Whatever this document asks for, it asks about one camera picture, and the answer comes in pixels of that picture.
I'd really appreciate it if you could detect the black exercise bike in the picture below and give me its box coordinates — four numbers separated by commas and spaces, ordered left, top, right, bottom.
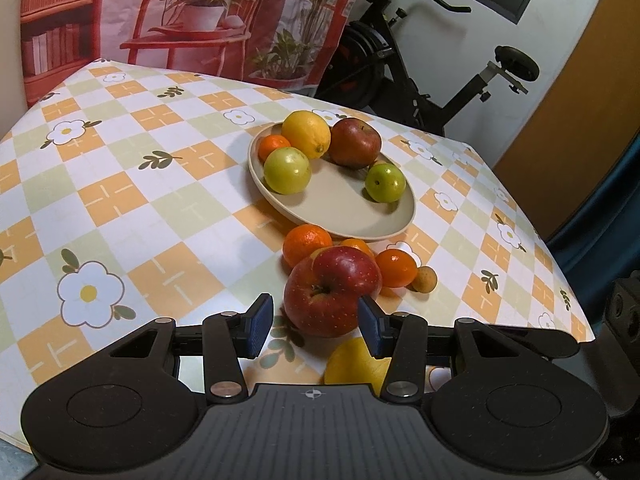
314, 0, 541, 136

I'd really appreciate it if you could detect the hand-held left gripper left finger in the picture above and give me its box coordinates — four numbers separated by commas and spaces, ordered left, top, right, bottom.
75, 292, 275, 404

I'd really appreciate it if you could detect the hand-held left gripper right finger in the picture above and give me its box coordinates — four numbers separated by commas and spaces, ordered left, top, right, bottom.
357, 294, 551, 404

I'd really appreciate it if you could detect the large bright red apple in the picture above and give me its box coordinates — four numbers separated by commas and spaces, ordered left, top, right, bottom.
283, 246, 383, 338

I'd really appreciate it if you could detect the checkered floral tablecloth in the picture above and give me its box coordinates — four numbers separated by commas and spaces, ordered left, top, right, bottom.
0, 57, 598, 448

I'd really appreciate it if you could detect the green apple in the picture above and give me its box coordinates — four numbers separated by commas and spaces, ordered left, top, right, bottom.
364, 163, 406, 203

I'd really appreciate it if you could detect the small brown longan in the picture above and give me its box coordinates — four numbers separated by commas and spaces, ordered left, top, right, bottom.
411, 266, 438, 292

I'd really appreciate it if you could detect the yellow lemon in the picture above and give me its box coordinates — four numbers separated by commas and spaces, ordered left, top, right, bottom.
281, 110, 332, 160

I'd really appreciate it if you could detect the teal curtain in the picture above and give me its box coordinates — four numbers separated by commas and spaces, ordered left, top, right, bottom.
547, 140, 640, 291

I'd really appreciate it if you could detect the tangerine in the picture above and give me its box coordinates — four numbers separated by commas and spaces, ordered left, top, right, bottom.
283, 225, 333, 268
257, 135, 292, 163
340, 238, 375, 258
375, 248, 419, 288

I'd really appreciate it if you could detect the dark red apple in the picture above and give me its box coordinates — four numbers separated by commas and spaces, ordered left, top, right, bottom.
328, 117, 382, 170

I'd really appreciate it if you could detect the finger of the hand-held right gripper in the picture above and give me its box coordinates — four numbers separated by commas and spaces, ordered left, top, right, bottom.
475, 325, 582, 361

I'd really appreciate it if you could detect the yellow-green apple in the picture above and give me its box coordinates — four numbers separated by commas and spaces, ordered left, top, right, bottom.
263, 147, 312, 195

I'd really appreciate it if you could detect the printed backdrop cloth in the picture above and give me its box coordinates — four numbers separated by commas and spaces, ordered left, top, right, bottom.
20, 0, 376, 106

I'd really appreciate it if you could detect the beige round plate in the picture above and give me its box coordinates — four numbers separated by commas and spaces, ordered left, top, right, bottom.
247, 121, 417, 240

